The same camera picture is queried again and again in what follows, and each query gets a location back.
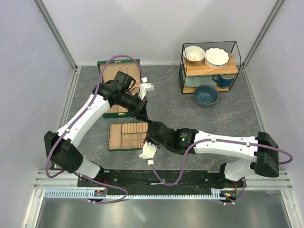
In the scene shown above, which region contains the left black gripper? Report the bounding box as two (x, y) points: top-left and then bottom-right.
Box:
(115, 92), (149, 123)

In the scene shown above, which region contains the green jewelry tray insert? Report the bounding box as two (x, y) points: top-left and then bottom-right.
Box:
(108, 122), (148, 151)

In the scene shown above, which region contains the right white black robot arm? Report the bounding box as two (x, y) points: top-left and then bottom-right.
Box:
(139, 121), (279, 187)

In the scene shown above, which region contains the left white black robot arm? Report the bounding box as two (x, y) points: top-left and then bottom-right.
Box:
(44, 71), (154, 187)

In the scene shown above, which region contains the green open jewelry box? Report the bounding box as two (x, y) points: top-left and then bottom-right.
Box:
(92, 59), (141, 119)

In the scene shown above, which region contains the blue ceramic bowl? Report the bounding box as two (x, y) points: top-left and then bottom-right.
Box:
(194, 85), (219, 107)

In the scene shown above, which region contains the white ceramic bowl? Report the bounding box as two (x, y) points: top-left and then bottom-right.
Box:
(183, 46), (205, 66)

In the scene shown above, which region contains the blue mug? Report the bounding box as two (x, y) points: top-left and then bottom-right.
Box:
(212, 75), (234, 88)

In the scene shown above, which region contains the white scalloped dish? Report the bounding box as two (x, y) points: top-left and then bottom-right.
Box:
(205, 47), (230, 69)

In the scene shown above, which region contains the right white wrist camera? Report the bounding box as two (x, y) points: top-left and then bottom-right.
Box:
(139, 142), (157, 165)

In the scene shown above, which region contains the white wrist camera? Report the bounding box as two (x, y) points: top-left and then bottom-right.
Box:
(138, 76), (154, 100)
(139, 142), (157, 165)

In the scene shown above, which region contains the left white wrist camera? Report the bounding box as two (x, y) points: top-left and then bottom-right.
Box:
(138, 76), (154, 100)

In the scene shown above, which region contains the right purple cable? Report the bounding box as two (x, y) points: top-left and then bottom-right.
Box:
(151, 139), (294, 206)

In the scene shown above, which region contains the purple cable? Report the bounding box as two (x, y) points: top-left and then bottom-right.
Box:
(45, 54), (148, 205)
(151, 139), (294, 206)

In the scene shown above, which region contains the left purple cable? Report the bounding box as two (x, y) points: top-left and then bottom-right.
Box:
(45, 54), (148, 205)

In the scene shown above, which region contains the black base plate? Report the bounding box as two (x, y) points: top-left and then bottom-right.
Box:
(77, 169), (247, 199)

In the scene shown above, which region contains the black wire shelf rack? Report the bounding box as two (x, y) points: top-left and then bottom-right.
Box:
(179, 41), (241, 94)

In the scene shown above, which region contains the light blue cable duct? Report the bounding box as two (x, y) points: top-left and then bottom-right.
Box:
(44, 189), (227, 200)

